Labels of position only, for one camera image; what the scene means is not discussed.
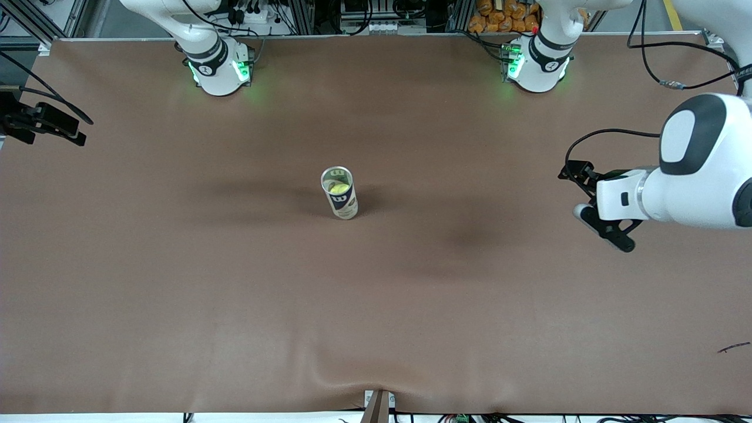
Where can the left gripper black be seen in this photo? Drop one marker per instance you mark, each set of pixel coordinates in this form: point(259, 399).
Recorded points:
point(609, 175)

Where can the white navy tennis ball can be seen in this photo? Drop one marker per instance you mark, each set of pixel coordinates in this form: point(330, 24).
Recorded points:
point(345, 205)

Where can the yellow-green tennis ball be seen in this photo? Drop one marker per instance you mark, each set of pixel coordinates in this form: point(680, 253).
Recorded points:
point(339, 189)

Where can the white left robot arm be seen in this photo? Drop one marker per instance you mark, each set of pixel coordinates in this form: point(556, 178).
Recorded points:
point(705, 176)

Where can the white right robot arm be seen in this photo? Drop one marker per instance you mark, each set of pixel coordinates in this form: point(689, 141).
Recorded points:
point(217, 70)

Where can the orange bag pile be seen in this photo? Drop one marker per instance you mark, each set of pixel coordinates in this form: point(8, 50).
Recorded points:
point(499, 17)

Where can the white power strip black plugs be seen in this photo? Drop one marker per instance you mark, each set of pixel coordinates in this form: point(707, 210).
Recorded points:
point(258, 16)

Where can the brown table mat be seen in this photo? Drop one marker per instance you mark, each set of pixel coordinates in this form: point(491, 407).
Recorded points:
point(376, 305)

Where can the metal table corner bracket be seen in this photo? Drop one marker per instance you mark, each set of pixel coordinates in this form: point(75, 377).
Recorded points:
point(44, 48)
point(713, 39)

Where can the slanted aluminium frame strut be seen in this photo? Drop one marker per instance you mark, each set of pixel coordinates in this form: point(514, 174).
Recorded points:
point(35, 23)

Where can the aluminium frame post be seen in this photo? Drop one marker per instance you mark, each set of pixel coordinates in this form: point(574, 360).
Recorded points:
point(302, 17)
point(459, 14)

